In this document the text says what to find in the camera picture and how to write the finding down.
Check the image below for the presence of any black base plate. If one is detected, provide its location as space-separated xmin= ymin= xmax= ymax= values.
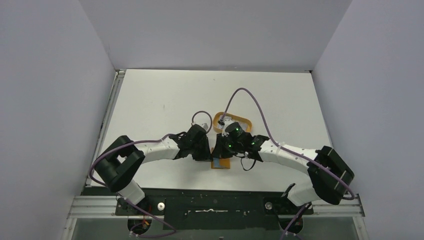
xmin=115 ymin=187 xmax=314 ymax=231

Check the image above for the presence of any orange plastic tray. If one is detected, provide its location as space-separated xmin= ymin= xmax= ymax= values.
xmin=212 ymin=111 xmax=253 ymax=133

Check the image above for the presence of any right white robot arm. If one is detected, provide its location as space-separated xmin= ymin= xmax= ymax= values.
xmin=211 ymin=121 xmax=355 ymax=214

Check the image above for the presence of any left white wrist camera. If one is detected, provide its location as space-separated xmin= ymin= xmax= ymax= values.
xmin=201 ymin=123 xmax=209 ymax=131

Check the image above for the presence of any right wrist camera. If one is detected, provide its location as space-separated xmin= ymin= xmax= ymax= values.
xmin=217 ymin=119 xmax=225 ymax=126

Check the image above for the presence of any aluminium frame rail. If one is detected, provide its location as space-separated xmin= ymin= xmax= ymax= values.
xmin=67 ymin=196 xmax=365 ymax=219

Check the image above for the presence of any orange leather card holder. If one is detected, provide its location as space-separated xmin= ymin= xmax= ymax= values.
xmin=210 ymin=157 xmax=231 ymax=170

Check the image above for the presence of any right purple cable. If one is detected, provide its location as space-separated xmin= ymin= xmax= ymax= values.
xmin=217 ymin=87 xmax=356 ymax=240

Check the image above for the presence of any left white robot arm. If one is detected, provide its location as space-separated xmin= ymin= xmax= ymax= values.
xmin=89 ymin=123 xmax=212 ymax=215

